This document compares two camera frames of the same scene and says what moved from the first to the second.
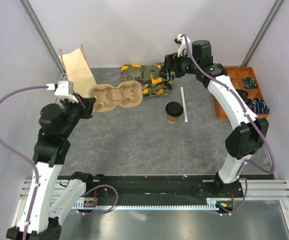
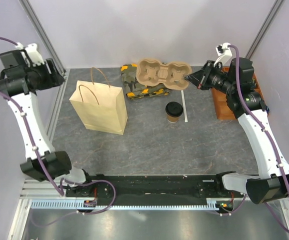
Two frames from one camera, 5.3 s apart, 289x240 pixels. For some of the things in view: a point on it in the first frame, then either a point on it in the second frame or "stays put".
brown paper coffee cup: [173, 110] stays put
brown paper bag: [77, 69] → [103, 108]
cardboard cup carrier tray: [129, 94] → [150, 72]
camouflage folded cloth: [153, 83] stays put
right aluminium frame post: [262, 32] stays put
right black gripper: [171, 64] → [197, 78]
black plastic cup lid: [174, 109] stays put
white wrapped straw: [184, 104] stays put
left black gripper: [87, 103] → [54, 79]
